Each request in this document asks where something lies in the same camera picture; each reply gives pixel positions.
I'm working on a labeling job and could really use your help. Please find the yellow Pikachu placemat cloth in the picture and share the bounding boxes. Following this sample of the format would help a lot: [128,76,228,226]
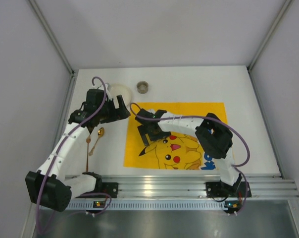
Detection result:
[123,102,227,171]

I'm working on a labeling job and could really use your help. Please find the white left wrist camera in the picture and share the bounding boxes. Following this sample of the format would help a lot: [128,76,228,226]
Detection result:
[106,84,113,101]

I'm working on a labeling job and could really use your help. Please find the aluminium frame post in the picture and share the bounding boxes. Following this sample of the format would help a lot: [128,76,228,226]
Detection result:
[26,0,75,75]
[247,0,294,73]

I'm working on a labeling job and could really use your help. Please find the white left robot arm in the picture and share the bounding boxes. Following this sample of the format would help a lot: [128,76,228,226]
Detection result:
[25,87,130,212]

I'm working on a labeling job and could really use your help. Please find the white slotted cable duct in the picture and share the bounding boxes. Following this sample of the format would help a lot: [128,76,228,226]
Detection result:
[66,199,241,211]

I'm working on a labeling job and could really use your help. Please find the left aluminium frame post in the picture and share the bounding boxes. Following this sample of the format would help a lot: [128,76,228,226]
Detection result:
[26,0,75,75]

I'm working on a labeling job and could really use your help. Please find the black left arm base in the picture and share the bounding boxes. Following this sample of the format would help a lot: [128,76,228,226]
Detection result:
[94,175,119,198]

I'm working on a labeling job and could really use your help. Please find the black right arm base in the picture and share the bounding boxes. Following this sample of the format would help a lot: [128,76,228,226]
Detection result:
[205,173,251,198]

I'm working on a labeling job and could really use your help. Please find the white round plate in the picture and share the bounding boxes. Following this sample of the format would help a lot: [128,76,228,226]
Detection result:
[109,84,133,109]

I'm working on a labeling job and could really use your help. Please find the gold spoon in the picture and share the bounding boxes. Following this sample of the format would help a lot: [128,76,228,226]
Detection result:
[88,127,105,157]

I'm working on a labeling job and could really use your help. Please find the copper fork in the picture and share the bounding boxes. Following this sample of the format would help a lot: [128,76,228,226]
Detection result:
[86,136,91,172]

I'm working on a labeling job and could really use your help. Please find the right aluminium frame post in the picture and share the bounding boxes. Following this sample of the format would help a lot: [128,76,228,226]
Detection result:
[247,0,294,73]

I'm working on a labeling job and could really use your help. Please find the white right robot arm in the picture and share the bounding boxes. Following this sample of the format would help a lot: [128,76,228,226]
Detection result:
[135,109,242,192]

